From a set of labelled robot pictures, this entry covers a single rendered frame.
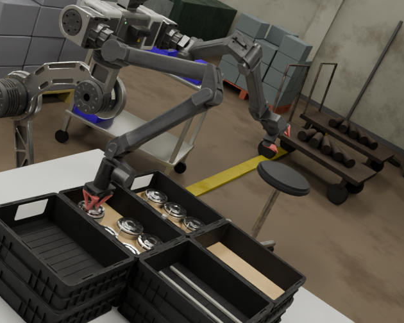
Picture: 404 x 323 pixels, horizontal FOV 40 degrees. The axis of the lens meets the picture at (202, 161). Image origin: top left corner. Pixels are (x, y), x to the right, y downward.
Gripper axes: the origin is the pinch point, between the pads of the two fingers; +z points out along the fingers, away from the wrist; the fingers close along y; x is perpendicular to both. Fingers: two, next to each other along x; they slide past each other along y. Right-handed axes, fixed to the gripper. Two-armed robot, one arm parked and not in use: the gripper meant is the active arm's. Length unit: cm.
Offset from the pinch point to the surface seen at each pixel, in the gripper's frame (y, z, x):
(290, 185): 182, 22, -10
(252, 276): 42, 8, -53
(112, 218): 13.0, 8.1, -1.8
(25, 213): -22.8, 2.8, 8.0
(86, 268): -17.3, 7.6, -18.9
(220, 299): 17, 8, -54
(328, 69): 750, 40, 185
